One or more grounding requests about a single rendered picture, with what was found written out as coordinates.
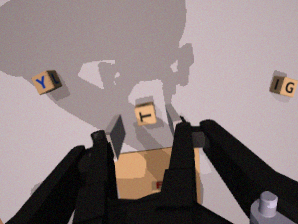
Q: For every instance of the tan flat mat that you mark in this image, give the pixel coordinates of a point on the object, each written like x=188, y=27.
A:
x=136, y=170

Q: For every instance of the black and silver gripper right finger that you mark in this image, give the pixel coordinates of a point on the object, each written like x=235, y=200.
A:
x=264, y=195

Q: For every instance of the tan letter block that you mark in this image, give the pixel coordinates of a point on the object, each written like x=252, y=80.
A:
x=145, y=114
x=156, y=186
x=46, y=81
x=283, y=86

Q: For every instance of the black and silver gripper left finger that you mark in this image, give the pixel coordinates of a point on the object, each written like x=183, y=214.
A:
x=55, y=200

